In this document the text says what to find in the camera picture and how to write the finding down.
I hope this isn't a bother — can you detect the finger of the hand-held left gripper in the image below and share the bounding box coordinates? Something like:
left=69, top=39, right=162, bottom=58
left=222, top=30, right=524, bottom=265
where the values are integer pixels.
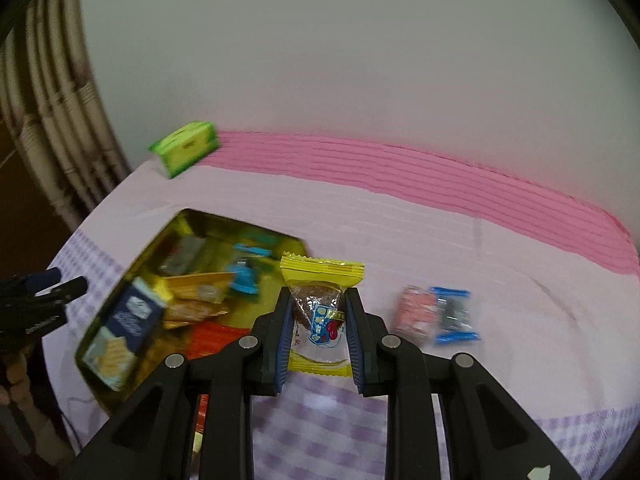
left=47, top=276, right=89, bottom=307
left=27, top=267, right=63, bottom=293

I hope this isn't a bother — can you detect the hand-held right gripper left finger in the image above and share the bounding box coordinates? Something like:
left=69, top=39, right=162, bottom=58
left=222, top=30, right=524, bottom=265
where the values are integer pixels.
left=75, top=287, right=293, bottom=480

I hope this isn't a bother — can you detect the blue cracker box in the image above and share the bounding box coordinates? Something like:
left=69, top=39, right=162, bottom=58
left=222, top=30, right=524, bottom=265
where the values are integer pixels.
left=82, top=278, right=176, bottom=392

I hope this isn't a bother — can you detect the yellow snack packet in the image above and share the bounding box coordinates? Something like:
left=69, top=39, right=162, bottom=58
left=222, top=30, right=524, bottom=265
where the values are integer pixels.
left=279, top=251, right=365, bottom=378

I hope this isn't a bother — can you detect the orange snack packet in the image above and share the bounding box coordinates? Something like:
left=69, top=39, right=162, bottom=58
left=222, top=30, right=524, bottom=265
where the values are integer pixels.
left=162, top=272, right=236, bottom=331

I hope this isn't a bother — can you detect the pink snack packet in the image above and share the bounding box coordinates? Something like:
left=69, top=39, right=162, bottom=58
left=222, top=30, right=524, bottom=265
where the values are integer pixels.
left=395, top=285, right=441, bottom=346

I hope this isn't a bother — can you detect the red and gold tin box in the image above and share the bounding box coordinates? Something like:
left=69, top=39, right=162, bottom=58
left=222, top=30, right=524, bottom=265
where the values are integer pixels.
left=74, top=208, right=306, bottom=456

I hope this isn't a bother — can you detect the grey snack packet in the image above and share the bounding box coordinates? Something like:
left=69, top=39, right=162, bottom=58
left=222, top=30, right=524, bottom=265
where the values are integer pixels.
left=160, top=235, right=208, bottom=276

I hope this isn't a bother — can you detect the small blue snack packet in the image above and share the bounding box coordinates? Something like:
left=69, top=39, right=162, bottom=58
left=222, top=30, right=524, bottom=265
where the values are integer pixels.
left=227, top=244, right=271, bottom=301

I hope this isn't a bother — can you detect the green tissue pack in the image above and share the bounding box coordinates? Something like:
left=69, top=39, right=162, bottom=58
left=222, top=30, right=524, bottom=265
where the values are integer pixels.
left=148, top=121, right=222, bottom=180

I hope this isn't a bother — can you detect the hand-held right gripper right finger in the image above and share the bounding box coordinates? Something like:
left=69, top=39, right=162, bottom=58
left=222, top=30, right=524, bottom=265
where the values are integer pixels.
left=344, top=287, right=583, bottom=480

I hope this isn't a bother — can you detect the brown wooden cabinet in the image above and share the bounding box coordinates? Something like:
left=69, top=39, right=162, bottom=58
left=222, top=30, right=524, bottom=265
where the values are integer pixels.
left=0, top=110, right=68, bottom=281

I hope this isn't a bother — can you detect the beige patterned curtain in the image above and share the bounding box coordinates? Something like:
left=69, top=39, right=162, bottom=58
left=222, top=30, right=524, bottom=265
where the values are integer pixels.
left=0, top=0, right=133, bottom=231

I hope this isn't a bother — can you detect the red snack packet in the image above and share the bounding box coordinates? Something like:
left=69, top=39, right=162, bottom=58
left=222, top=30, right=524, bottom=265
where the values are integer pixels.
left=186, top=321, right=256, bottom=361

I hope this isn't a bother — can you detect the blue and black snack packet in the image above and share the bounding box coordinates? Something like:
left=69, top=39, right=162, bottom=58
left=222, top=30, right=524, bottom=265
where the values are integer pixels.
left=430, top=286, right=481, bottom=345

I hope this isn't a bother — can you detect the person's left hand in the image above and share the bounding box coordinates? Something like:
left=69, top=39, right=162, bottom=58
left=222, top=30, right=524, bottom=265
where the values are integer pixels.
left=0, top=347, right=33, bottom=406

